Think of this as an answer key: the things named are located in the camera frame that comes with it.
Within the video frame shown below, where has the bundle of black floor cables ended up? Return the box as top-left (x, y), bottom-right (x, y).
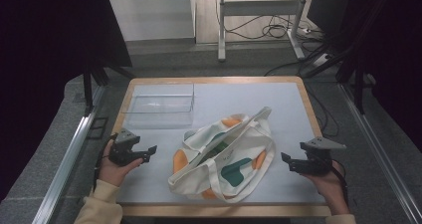
top-left (214, 0), bottom-right (332, 41)

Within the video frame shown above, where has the black metal stand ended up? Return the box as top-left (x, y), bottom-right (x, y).
top-left (82, 60), bottom-right (135, 117)
top-left (333, 49), bottom-right (376, 115)

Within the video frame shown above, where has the white metal stand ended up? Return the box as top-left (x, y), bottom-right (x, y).
top-left (217, 0), bottom-right (312, 63)

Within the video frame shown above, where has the person's left hand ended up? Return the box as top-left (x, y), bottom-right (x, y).
top-left (98, 139), bottom-right (144, 188)

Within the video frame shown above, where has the aluminium rail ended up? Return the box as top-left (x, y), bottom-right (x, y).
top-left (337, 83), bottom-right (422, 224)
top-left (31, 84), bottom-right (107, 224)

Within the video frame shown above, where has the white patterned tote bag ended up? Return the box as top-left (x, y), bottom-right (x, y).
top-left (167, 106), bottom-right (277, 204)

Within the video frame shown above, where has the white power strip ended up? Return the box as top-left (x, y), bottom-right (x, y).
top-left (311, 52), bottom-right (333, 68)

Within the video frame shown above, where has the clear plastic box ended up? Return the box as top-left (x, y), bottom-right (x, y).
top-left (121, 83), bottom-right (196, 130)

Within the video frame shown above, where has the person's right hand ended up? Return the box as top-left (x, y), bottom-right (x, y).
top-left (300, 160), bottom-right (349, 216)

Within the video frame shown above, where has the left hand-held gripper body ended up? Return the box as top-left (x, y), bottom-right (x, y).
top-left (108, 127), bottom-right (147, 167)

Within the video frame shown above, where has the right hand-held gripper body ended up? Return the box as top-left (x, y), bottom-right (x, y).
top-left (298, 135), bottom-right (347, 176)

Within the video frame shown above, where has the dark curtain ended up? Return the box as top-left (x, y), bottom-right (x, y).
top-left (0, 0), bottom-right (133, 202)
top-left (344, 0), bottom-right (422, 153)

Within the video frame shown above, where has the grey cabinet panel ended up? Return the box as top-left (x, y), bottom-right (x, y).
top-left (106, 0), bottom-right (197, 43)

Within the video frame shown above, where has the thin black cable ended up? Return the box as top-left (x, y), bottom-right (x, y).
top-left (304, 84), bottom-right (340, 139)

